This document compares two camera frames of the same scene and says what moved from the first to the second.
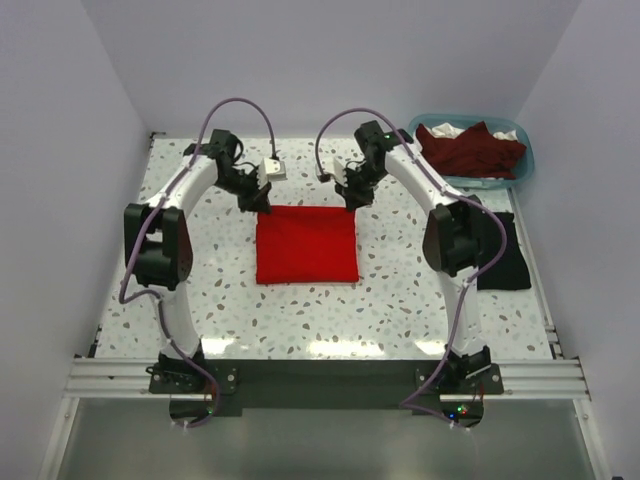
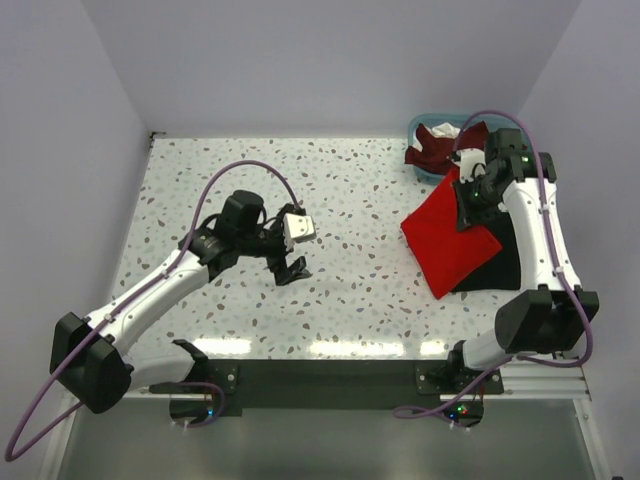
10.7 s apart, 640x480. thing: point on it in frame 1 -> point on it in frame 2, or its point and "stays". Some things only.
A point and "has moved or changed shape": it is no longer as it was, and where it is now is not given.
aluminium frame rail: x=540 y=378 stays
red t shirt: x=307 y=245 has moved or changed shape
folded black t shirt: x=511 y=270 stays
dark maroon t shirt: x=476 y=152 stays
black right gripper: x=353 y=197 -> x=467 y=216
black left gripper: x=257 y=200 -> x=296 y=268
